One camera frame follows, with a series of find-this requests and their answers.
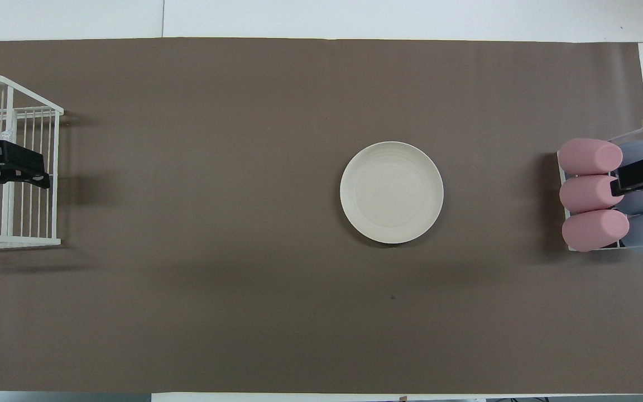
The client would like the cream round plate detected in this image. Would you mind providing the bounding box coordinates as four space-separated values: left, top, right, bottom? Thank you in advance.
340 141 444 245

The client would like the pink plastic cup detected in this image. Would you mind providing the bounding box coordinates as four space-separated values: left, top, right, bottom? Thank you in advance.
557 138 623 175
562 209 630 252
559 175 625 214

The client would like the white wire dish rack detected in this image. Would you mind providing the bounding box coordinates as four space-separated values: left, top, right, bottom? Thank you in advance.
0 75 64 250

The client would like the brown table mat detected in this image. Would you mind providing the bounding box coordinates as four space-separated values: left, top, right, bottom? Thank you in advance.
0 37 643 394

